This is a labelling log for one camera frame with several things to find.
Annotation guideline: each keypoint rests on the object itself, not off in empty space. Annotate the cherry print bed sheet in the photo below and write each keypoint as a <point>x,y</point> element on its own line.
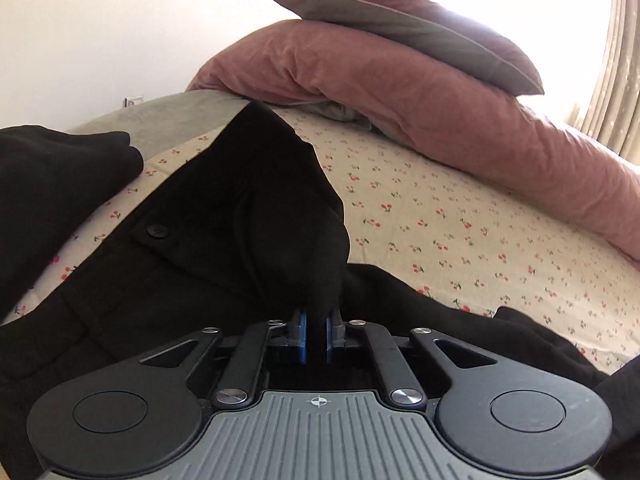
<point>451,237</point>

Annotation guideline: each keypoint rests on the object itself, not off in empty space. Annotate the white wall socket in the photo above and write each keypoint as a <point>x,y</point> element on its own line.
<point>133,101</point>

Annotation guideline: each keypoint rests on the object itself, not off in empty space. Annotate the pink folded duvet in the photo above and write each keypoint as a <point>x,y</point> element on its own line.
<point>440,112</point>

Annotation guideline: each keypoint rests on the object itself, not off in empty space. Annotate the pink grey pillow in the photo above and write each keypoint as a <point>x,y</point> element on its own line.
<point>435,31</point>

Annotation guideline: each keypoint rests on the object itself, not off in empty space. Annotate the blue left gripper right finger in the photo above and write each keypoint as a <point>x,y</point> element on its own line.
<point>335,335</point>

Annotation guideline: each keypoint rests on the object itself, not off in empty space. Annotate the beige curtain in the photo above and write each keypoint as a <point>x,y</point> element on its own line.
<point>611,114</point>

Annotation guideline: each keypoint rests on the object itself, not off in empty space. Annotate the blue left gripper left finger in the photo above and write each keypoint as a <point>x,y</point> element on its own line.
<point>296,335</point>

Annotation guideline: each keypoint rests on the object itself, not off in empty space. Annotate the black pants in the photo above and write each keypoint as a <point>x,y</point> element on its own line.
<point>247,230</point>

